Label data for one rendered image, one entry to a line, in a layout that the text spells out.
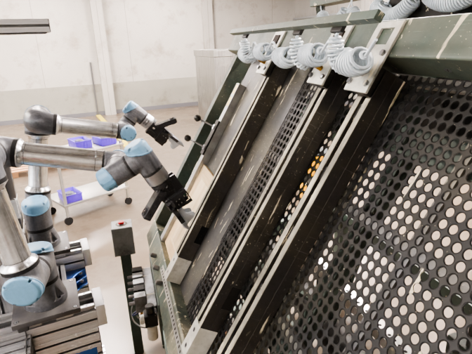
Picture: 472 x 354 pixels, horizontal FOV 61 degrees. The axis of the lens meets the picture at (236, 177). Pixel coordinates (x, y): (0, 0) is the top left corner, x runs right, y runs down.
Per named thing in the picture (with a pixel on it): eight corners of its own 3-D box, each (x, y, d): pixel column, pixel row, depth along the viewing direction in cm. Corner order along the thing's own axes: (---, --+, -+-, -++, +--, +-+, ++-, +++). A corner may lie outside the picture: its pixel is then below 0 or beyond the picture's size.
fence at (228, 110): (166, 239, 227) (160, 237, 225) (243, 86, 213) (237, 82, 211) (168, 242, 222) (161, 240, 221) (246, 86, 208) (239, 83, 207)
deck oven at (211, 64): (261, 128, 915) (260, 48, 859) (217, 134, 877) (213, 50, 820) (238, 119, 1035) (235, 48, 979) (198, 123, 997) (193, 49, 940)
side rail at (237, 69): (170, 224, 252) (154, 218, 248) (250, 63, 236) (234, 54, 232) (171, 228, 247) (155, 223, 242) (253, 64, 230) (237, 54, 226)
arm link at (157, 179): (145, 180, 126) (140, 173, 133) (153, 191, 128) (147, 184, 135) (165, 166, 127) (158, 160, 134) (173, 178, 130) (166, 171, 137)
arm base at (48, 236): (25, 255, 183) (21, 235, 180) (26, 241, 196) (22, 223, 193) (61, 246, 189) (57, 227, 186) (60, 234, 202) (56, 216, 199)
